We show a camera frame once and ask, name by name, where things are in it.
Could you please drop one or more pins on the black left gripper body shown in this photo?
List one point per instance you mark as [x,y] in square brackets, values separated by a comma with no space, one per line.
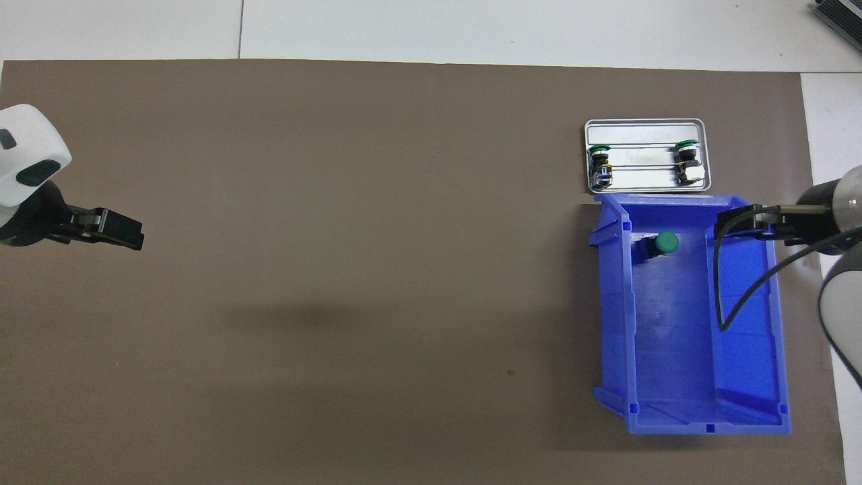
[34,219]

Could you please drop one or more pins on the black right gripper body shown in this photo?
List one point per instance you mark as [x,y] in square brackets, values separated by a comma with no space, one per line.
[821,222]

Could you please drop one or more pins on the green push button blue block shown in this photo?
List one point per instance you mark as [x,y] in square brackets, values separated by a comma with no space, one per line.
[665,242]

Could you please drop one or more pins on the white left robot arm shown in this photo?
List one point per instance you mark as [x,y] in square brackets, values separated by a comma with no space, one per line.
[27,148]

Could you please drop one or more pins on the green push button white block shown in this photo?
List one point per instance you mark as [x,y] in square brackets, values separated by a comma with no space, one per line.
[689,165]

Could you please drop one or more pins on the blue plastic storage bin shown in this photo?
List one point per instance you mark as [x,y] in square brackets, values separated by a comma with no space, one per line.
[673,337]

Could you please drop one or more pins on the grey metal tray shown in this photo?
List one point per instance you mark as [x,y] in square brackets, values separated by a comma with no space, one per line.
[640,131]

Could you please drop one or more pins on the brown table mat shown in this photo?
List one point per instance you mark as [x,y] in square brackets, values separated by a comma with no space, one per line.
[269,337]

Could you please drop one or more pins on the grey ribbed device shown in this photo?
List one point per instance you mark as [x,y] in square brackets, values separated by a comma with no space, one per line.
[842,13]

